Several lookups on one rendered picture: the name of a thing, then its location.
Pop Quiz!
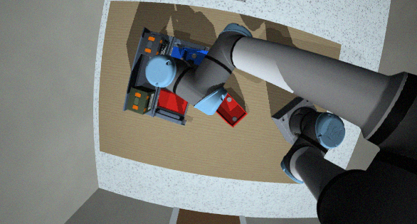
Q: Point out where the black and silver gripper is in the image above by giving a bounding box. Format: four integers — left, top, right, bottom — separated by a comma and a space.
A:
186, 59, 198, 70

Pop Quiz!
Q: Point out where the red plastic bin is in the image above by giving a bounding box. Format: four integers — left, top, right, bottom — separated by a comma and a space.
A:
216, 94, 247, 127

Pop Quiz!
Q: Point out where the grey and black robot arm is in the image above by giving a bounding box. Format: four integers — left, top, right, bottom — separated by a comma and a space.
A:
145, 23, 417, 224

